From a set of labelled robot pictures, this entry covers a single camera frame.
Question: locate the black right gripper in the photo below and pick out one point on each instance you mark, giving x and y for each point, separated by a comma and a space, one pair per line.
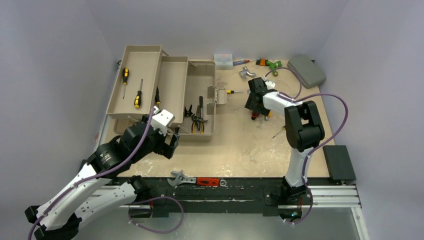
253, 100

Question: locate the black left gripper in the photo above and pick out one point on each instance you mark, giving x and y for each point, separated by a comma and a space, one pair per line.
164, 148

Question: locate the red black utility knife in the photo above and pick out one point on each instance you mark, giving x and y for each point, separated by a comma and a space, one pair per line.
255, 115

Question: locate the black thin screwdriver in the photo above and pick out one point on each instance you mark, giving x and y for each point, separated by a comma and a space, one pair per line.
279, 132

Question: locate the yellow black pliers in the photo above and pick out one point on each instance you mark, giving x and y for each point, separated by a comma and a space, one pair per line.
197, 124

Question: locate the black long screwdriver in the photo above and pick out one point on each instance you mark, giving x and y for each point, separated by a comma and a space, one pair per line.
157, 97

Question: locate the black yellow short screwdriver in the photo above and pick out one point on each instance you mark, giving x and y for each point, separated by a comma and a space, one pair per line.
138, 97

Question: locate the small black hammer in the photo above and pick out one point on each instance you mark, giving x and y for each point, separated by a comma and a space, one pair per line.
199, 110

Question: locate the beige translucent plastic toolbox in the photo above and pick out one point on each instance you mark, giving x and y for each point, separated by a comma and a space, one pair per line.
180, 81

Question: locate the black yellow stubby screwdriver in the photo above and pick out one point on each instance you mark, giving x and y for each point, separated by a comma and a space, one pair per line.
125, 77

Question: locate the orange utility knife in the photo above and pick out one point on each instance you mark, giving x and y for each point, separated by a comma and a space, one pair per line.
267, 117

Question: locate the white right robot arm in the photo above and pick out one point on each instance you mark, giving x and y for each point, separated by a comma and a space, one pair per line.
303, 130

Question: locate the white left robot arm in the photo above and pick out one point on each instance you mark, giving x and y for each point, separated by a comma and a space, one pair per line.
71, 209

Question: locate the silver metal socket fitting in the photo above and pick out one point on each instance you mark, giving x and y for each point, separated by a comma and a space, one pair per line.
245, 73

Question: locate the red blue small screwdriver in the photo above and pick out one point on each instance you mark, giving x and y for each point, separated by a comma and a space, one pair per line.
244, 61

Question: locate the clear small parts box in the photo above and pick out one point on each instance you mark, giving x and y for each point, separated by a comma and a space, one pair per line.
223, 61

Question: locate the grey plastic case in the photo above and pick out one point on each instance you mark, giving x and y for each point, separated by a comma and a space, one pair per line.
310, 74

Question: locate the black right side block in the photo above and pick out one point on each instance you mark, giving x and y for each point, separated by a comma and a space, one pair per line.
339, 164

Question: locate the green orange hose nozzle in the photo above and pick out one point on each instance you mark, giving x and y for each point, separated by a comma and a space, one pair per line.
271, 65

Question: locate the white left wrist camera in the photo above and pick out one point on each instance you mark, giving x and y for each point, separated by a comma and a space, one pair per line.
161, 119

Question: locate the yellow handled screwdriver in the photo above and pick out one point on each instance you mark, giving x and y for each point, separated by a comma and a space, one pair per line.
233, 92

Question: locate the red handled adjustable wrench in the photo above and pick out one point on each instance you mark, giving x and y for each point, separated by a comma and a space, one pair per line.
180, 178

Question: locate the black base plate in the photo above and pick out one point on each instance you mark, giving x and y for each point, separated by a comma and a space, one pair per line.
268, 197

